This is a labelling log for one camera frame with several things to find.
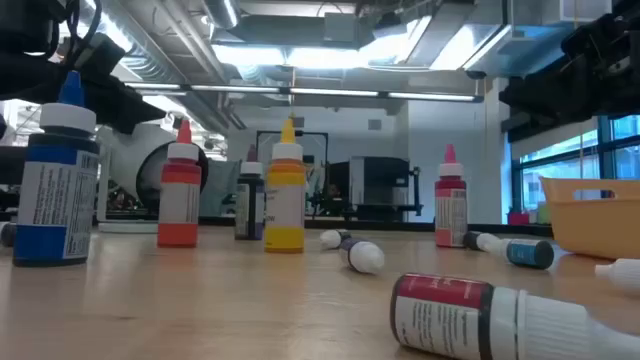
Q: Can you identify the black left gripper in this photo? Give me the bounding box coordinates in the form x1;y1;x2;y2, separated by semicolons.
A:
0;32;167;136

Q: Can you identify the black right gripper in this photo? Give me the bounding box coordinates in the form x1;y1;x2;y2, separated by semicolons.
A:
498;64;640;122

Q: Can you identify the orange food coloring bottle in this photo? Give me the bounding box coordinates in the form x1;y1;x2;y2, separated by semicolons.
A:
156;118;203;249

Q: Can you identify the large blue food coloring bottle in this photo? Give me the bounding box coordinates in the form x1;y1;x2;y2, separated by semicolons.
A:
12;69;101;268

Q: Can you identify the yellow plastic basket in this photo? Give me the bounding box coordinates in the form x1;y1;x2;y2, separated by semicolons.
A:
539;176;640;261

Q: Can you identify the pink food coloring bottle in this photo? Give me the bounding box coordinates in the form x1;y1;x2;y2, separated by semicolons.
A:
434;143;469;249

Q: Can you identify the small black dropper bottle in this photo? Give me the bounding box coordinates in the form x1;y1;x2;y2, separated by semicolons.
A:
462;230;489;252

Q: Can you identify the blue-label dropper bottle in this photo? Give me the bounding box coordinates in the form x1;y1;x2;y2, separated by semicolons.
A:
483;237;555;271

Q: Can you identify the purple food coloring bottle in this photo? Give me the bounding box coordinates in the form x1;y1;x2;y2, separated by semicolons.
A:
234;144;267;241

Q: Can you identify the yellow food coloring bottle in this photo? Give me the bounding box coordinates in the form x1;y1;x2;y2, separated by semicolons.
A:
263;117;307;254

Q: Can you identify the small dropper bottle white cap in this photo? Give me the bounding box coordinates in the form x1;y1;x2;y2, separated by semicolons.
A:
593;257;640;296

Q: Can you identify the small green dropper bottle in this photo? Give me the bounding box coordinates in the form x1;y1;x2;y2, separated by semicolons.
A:
319;228;352;250

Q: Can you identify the grey cover cloth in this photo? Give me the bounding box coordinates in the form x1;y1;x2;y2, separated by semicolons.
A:
199;159;242;217

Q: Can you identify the black and grey cabinet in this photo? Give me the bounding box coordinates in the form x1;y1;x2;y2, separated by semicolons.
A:
327;155;424;222

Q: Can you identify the long ceiling light strip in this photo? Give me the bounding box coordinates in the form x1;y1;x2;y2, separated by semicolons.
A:
122;82;485;104

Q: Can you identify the red-label dropper bottle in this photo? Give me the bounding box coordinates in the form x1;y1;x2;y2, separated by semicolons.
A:
389;271;640;360

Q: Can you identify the blue window frame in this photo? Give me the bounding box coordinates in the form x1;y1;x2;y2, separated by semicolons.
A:
509;114;640;211

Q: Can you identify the silver ceiling duct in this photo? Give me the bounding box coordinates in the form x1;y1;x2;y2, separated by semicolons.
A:
202;0;241;30

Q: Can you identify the black table frame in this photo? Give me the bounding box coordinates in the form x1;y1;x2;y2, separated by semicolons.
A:
92;214;556;238

